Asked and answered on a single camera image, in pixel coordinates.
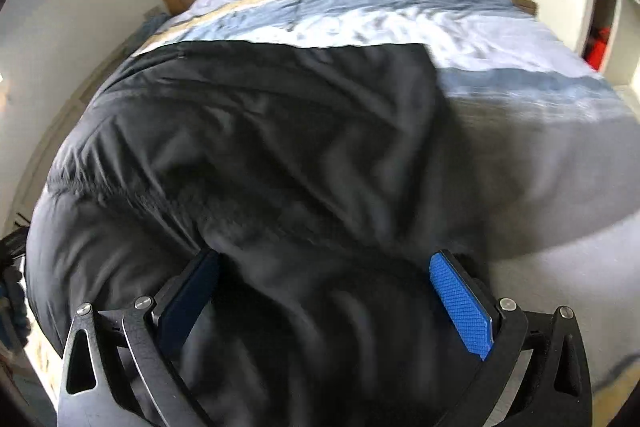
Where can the red bag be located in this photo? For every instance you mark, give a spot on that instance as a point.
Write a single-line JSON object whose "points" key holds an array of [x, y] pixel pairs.
{"points": [[598, 48]]}

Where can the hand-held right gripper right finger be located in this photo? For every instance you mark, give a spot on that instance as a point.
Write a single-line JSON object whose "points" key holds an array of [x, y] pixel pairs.
{"points": [[462, 307]]}

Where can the person's left hand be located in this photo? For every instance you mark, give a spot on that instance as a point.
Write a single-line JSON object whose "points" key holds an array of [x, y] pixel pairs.
{"points": [[12, 302]]}

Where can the grey cloth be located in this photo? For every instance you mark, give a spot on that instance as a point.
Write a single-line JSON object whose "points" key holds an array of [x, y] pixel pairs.
{"points": [[152, 26]]}

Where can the black puffer jacket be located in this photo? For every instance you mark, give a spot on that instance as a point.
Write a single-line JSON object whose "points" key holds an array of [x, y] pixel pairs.
{"points": [[275, 157]]}

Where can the striped duvet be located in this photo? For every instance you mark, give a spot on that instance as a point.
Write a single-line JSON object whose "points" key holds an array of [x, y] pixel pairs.
{"points": [[525, 72]]}

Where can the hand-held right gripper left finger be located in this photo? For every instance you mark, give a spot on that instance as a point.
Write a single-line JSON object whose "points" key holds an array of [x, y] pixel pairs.
{"points": [[187, 302]]}

